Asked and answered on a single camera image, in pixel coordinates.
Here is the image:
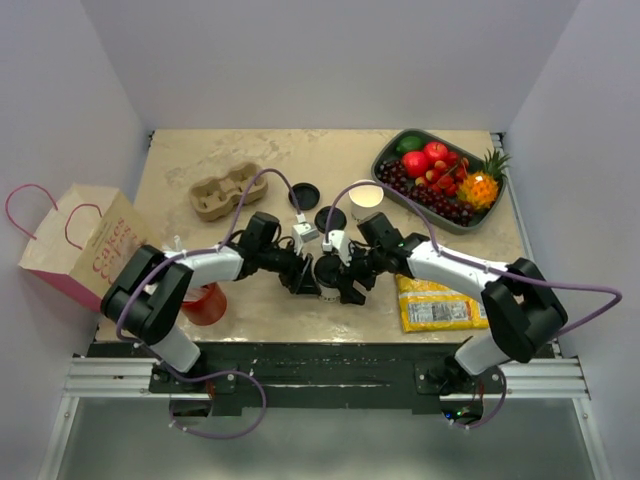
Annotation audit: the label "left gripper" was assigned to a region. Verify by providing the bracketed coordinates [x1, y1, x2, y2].
[258, 237, 321, 295]

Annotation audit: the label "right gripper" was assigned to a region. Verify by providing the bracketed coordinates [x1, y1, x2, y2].
[332, 240, 387, 306]

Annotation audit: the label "white paper cup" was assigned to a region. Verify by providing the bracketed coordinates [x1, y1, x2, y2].
[348, 181, 384, 222]
[314, 255, 342, 303]

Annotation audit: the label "black coffee lid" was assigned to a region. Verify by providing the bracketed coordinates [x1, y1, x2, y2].
[288, 182, 320, 211]
[314, 206, 347, 234]

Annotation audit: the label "cardboard cup carrier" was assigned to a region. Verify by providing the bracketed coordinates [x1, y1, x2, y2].
[188, 162, 261, 222]

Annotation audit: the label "brown paper bag pink handles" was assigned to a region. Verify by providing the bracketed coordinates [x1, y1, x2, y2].
[4, 184, 161, 312]

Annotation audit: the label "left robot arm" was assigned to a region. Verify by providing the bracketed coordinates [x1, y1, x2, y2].
[100, 212, 320, 394]

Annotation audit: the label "yellow snack bag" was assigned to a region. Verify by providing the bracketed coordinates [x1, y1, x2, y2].
[395, 275, 489, 333]

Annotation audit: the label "red straw holder cup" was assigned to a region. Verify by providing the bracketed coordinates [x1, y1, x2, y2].
[181, 283, 227, 326]

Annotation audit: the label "dark red grapes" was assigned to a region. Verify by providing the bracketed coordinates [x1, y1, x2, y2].
[373, 158, 475, 227]

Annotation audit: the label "red apple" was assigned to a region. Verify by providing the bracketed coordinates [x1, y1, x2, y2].
[402, 151, 430, 178]
[423, 141, 449, 164]

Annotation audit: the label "grey fruit tray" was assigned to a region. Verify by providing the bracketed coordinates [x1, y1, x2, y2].
[371, 129, 510, 235]

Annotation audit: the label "white wrapped straws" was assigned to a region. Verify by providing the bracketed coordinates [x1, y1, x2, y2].
[161, 235, 183, 257]

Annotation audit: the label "red cherries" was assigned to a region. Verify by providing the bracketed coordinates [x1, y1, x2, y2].
[414, 152, 470, 196]

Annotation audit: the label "green lime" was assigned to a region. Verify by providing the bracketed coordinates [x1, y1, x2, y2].
[396, 135, 424, 155]

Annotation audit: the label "toy pineapple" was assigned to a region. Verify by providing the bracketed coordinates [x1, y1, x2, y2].
[457, 149, 511, 212]

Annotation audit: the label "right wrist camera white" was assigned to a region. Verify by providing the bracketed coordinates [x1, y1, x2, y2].
[322, 230, 352, 266]

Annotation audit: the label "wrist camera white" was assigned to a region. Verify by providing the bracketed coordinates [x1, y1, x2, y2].
[322, 230, 352, 266]
[291, 213, 320, 255]

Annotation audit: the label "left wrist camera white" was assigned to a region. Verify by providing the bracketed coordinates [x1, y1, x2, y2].
[291, 213, 320, 255]

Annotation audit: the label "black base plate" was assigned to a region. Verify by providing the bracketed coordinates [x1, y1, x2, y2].
[84, 341, 557, 417]

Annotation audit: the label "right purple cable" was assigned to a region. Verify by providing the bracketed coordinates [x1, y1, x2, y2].
[323, 182, 623, 431]

